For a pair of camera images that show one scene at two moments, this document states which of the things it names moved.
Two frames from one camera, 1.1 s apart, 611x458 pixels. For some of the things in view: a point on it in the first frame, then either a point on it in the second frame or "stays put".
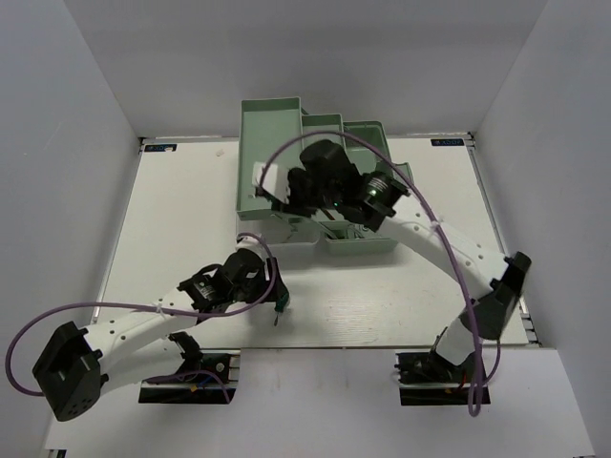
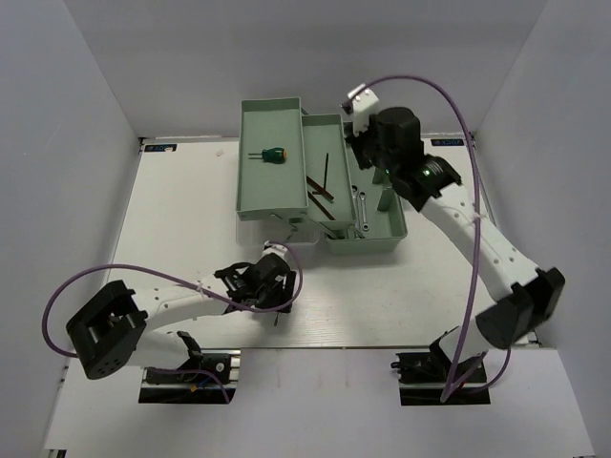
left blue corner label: [159, 148] stays put
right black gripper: [289, 201] → [354, 140]
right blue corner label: [448, 142] stays put
